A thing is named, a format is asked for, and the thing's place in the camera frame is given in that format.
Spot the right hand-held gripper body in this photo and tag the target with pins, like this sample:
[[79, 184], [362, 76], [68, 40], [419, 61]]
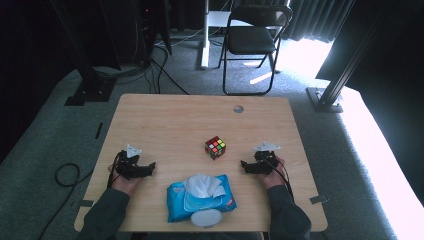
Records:
[[265, 163]]

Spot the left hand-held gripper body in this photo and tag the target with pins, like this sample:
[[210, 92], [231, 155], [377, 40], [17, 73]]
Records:
[[128, 166]]

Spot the multicoloured puzzle cube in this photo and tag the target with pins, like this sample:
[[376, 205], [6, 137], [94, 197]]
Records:
[[215, 148]]

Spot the blue wet wipes pack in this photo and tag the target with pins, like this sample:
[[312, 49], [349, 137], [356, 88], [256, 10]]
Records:
[[176, 203]]

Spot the white wet wipe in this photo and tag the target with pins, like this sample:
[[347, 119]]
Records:
[[203, 185]]

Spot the person's right hand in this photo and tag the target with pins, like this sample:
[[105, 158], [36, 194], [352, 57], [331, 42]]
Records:
[[275, 180]]

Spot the person's left hand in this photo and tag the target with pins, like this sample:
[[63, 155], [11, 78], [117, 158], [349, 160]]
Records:
[[125, 186]]

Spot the black tape strip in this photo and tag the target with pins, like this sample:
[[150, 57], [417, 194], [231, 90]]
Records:
[[99, 130]]

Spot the grey table grommet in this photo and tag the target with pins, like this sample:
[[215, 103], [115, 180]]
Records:
[[238, 109]]

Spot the grey tape strip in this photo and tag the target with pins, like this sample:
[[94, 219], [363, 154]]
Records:
[[86, 203], [318, 199]]

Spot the black metal profile stand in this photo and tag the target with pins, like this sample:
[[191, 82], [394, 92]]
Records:
[[328, 100]]

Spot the black folding chair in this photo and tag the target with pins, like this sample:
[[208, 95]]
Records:
[[250, 40]]

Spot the black computer tower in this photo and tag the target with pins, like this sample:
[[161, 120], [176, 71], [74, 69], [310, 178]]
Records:
[[146, 30]]

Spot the dark grey curtain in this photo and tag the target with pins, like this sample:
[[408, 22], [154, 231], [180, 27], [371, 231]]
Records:
[[316, 20]]

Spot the black stand with base plate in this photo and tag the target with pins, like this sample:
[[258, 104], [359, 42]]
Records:
[[90, 90]]

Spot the white desk frame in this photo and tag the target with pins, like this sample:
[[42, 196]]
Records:
[[205, 50]]

